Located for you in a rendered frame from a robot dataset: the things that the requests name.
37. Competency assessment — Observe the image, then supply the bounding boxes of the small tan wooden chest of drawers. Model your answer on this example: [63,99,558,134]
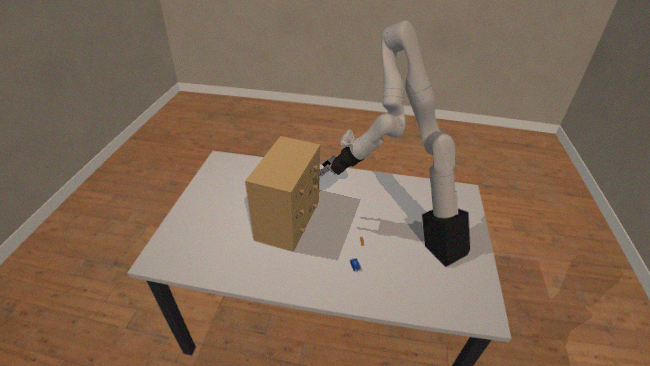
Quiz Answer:
[245,136,320,252]

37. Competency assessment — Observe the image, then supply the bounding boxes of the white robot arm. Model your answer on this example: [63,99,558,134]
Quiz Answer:
[359,20,458,218]

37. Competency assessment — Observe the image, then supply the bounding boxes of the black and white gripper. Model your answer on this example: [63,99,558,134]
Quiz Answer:
[317,130,371,177]

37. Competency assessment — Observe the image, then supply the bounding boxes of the brown wooden drawer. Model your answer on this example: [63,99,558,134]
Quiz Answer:
[292,169,307,211]
[293,209,307,249]
[307,147,320,187]
[293,190,307,232]
[307,186,319,223]
[307,168,319,206]

